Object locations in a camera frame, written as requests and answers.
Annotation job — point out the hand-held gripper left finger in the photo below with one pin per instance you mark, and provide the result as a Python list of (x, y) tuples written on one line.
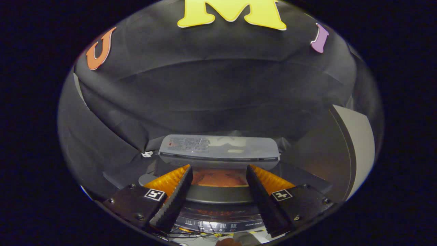
[(174, 205)]

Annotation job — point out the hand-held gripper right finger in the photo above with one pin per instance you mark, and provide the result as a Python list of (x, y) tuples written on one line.
[(264, 208)]

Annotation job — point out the dark washing machine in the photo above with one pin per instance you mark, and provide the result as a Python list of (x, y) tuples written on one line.
[(239, 225)]

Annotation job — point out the orange polo shirt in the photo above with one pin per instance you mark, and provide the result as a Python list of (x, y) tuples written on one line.
[(218, 177)]

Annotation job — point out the white cloth tie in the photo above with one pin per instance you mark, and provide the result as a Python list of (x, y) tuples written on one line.
[(147, 154)]

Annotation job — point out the black backdrop cloth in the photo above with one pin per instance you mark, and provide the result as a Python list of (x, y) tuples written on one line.
[(205, 89)]

